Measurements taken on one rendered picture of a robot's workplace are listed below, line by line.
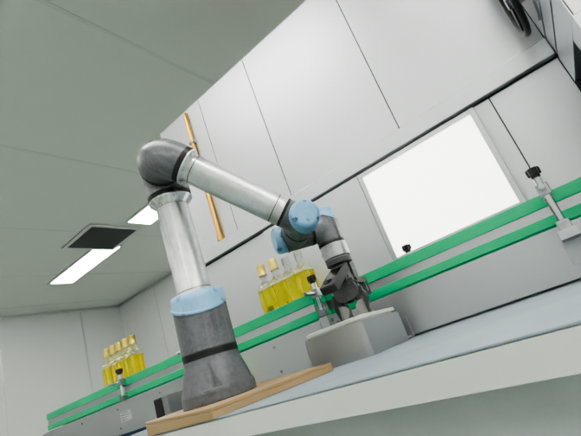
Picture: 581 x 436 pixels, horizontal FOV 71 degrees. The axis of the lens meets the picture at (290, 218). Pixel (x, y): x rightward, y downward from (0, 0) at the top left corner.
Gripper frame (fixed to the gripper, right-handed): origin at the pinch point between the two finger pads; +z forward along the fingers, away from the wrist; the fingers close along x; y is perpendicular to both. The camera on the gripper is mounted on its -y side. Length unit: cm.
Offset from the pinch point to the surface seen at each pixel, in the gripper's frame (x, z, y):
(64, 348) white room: 601, -135, 249
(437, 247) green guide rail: -22.2, -14.3, 17.4
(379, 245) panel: -1.4, -25.3, 34.3
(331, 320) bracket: 11.9, -6.2, 8.5
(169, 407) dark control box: 80, 1, 2
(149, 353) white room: 541, -91, 350
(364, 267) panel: 6.8, -20.5, 34.5
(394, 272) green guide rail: -8.0, -12.7, 18.1
